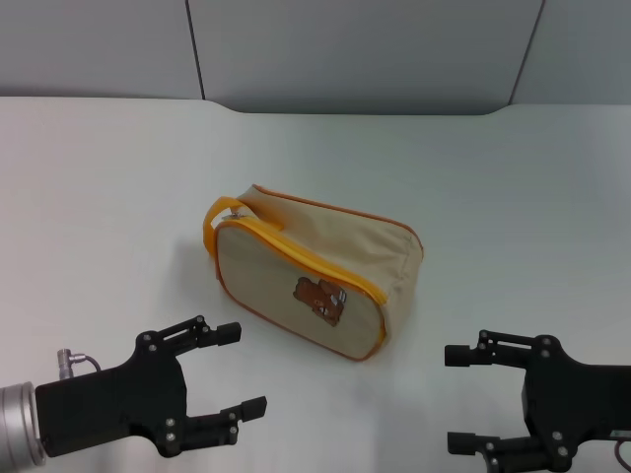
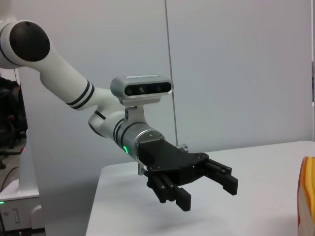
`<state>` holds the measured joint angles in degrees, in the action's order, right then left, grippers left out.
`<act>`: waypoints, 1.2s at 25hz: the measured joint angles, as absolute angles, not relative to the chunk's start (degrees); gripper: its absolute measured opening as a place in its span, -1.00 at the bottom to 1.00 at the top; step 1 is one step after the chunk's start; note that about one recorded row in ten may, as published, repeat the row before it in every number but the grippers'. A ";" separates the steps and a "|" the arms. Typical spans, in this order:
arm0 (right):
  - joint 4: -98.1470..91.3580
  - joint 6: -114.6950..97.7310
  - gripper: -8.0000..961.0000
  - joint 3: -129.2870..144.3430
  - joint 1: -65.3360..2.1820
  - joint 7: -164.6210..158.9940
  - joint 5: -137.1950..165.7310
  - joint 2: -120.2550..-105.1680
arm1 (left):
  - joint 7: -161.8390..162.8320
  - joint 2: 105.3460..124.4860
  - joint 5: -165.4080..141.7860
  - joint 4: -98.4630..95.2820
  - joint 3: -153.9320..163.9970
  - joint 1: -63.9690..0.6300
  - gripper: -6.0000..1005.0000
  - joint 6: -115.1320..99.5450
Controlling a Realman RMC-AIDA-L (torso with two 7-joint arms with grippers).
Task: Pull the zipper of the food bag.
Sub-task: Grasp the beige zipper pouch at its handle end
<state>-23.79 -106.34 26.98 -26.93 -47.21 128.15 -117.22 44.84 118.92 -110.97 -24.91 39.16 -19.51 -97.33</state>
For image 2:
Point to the silver mounting stud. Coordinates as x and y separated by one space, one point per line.
183 148

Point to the orange rimmed food bag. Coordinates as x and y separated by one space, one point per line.
307 196

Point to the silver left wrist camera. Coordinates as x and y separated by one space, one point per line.
141 87

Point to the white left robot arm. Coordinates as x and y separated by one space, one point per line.
61 73

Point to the silver camera mount bracket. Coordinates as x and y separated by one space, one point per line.
134 114

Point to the white robot torso column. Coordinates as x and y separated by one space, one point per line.
29 159

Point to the black office chair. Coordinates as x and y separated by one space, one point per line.
11 110

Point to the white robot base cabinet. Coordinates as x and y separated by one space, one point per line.
17 211

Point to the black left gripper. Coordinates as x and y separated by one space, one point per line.
167 157

